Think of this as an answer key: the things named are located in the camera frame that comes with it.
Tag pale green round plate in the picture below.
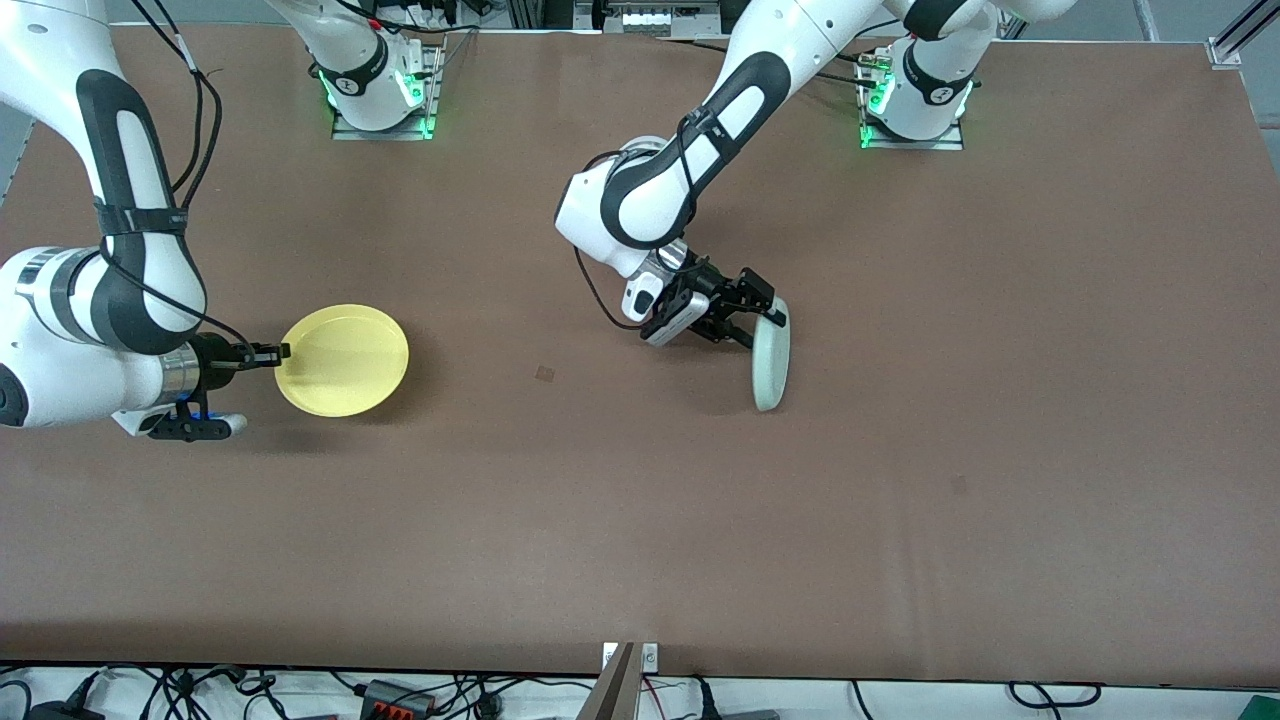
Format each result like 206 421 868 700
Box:
750 295 792 413

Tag yellow round plate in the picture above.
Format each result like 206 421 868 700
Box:
274 304 410 418

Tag black orange power strip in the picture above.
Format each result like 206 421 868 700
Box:
360 679 438 720

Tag aluminium table corner profile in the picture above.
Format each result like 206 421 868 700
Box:
1205 0 1280 71

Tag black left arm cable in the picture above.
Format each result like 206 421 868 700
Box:
573 105 736 333

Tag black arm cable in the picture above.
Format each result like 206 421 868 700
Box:
573 105 736 333
95 0 256 351

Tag black cable on table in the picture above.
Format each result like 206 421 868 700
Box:
690 38 886 91

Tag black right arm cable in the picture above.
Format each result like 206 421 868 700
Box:
95 0 256 351

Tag grey aluminium rack frame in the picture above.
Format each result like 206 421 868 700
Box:
505 0 761 39

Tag tangled black floor cables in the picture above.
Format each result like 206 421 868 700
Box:
0 664 601 720

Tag grey camera support beam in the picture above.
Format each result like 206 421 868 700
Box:
577 641 642 720

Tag looped black floor cable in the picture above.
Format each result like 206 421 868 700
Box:
1007 681 1103 710

